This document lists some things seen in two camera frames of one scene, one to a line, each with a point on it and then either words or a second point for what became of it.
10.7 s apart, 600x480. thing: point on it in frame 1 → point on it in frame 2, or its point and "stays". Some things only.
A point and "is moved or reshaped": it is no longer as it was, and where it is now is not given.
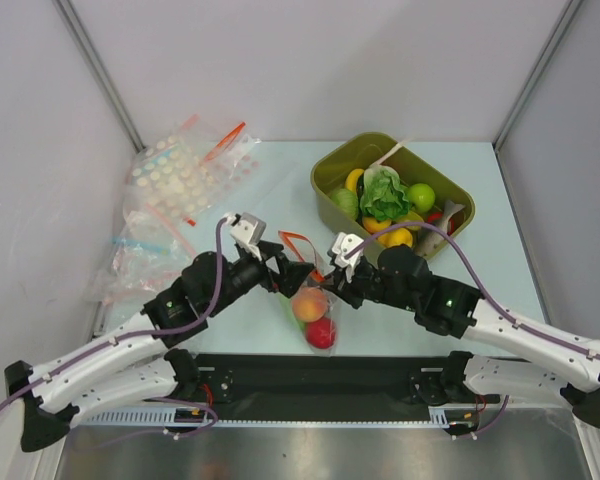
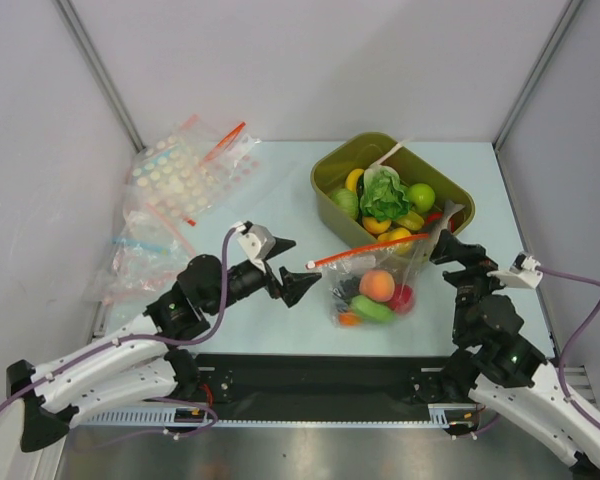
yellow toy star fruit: [411, 217] stays
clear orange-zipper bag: [311, 305] is moved or reshaped
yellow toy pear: [373, 226] stays
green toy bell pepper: [347, 200] stays
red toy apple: [321, 333] is moved or reshaped
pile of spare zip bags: [170, 185] stays
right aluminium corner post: [573, 7] stays
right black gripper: [346, 286] → [469, 258]
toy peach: [309, 304] is moved or reshaped
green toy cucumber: [288, 304] → [369, 309]
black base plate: [326, 387] stays
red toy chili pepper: [435, 215] stays
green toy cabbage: [384, 196] stays
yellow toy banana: [352, 178] stays
